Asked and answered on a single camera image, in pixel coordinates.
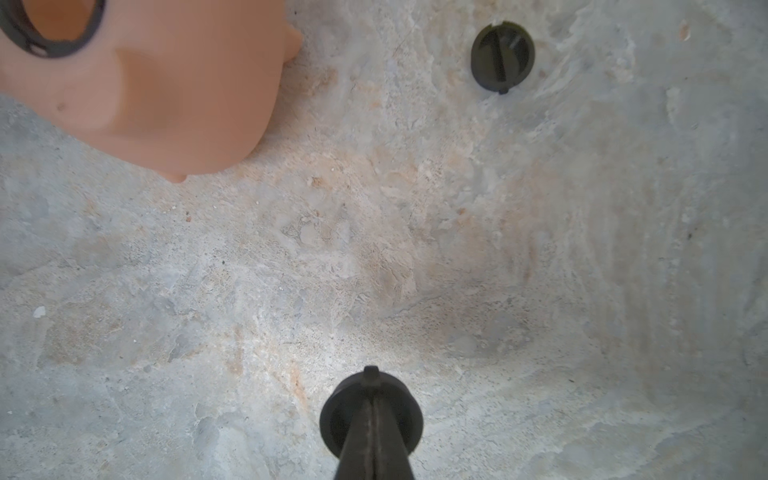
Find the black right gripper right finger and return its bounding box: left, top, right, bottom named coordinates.
left=373, top=396, right=415, bottom=480

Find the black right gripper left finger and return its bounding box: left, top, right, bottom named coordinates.
left=334, top=400, right=374, bottom=480

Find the black plug front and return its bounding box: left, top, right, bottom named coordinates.
left=319, top=365, right=424, bottom=458

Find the black plug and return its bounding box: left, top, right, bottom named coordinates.
left=470, top=21, right=535, bottom=95
left=319, top=365, right=424, bottom=458

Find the pink piggy bank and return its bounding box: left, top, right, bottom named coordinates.
left=1, top=1, right=302, bottom=182

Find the black plug near yellow pig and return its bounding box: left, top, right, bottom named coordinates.
left=470, top=21, right=535, bottom=95

